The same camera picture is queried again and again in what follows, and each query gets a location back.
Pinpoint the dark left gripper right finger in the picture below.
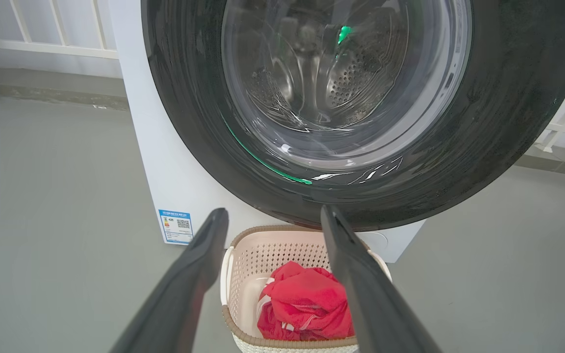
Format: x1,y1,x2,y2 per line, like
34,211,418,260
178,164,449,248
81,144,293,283
320,204,442,353

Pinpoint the cream perforated basket brown rim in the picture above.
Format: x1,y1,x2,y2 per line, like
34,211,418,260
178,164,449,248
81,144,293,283
220,225,393,353

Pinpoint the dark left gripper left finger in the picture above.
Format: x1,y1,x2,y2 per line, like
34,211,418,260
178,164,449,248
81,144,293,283
108,207,230,353

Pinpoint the white front-load washing machine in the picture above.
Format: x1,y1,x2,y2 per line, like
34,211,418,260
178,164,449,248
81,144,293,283
108,0,426,264

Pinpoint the washing machine glass door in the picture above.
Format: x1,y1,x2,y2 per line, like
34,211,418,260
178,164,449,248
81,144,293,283
140,0,565,232

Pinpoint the red and white garment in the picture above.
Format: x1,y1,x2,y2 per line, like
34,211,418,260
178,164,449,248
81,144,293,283
257,261,356,342

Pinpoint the blue energy label sticker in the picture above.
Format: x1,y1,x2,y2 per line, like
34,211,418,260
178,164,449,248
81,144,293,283
158,209,194,246

